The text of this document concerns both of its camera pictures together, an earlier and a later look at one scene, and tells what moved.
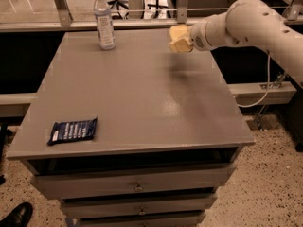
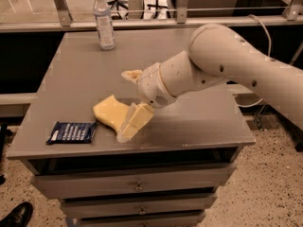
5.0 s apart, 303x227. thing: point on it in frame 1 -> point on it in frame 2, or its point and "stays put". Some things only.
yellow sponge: [182, 45] -> [111, 113]
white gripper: [199, 37] -> [151, 84]
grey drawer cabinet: [170, 130] stays put
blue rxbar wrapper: [71, 130] stays put
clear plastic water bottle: [104, 22] stays put
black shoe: [19, 217] stays put
